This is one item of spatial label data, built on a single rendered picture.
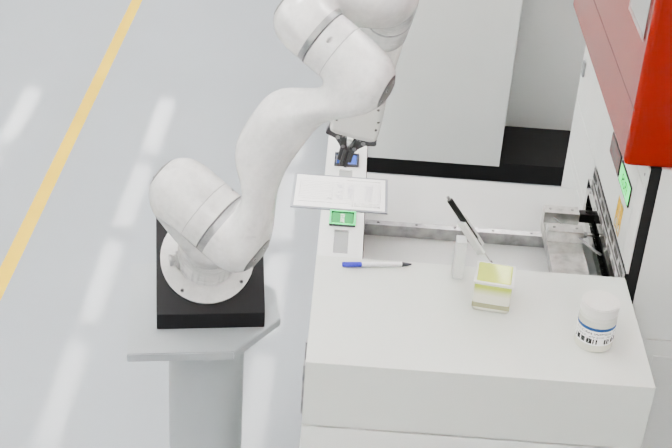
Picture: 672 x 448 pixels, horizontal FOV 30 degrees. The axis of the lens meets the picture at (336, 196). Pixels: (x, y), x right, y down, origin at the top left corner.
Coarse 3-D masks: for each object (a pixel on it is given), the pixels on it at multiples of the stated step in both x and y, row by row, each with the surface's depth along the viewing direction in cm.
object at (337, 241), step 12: (336, 144) 296; (348, 144) 297; (360, 156) 291; (336, 168) 286; (348, 168) 286; (360, 168) 286; (324, 216) 267; (360, 216) 268; (324, 228) 263; (336, 228) 263; (348, 228) 264; (360, 228) 264; (324, 240) 259; (336, 240) 260; (348, 240) 260; (360, 240) 260; (324, 252) 255; (336, 252) 256; (348, 252) 256; (360, 252) 256
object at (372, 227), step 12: (372, 228) 287; (384, 228) 287; (396, 228) 287; (408, 228) 287; (420, 228) 287; (432, 228) 287; (444, 228) 287; (456, 228) 287; (480, 228) 288; (492, 240) 288; (504, 240) 287; (516, 240) 287; (528, 240) 287; (540, 240) 287
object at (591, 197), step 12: (588, 180) 292; (588, 192) 291; (588, 204) 293; (600, 216) 278; (588, 228) 288; (600, 228) 275; (600, 252) 278; (612, 252) 265; (600, 264) 274; (612, 264) 261; (612, 276) 259
